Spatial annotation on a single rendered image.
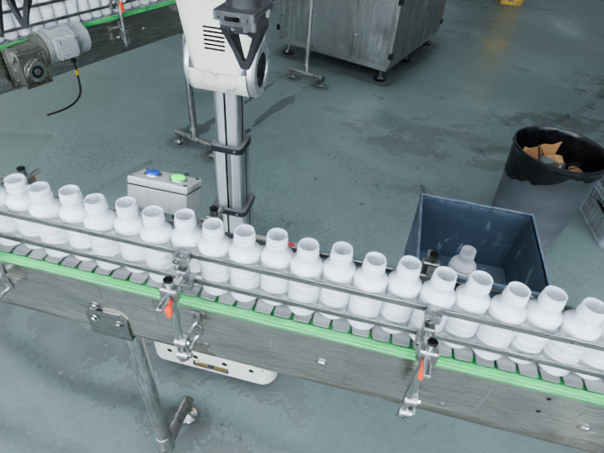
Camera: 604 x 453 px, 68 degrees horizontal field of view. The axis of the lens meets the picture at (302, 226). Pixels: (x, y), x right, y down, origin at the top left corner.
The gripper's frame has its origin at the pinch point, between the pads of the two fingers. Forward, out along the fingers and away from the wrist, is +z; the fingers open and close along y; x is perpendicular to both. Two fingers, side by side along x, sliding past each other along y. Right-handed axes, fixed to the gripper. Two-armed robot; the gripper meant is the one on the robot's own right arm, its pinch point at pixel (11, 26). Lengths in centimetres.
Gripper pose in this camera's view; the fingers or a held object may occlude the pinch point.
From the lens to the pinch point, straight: 104.3
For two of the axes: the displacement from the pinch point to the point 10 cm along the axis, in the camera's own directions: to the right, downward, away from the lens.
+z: -0.7, 7.5, 6.6
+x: 9.7, 2.1, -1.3
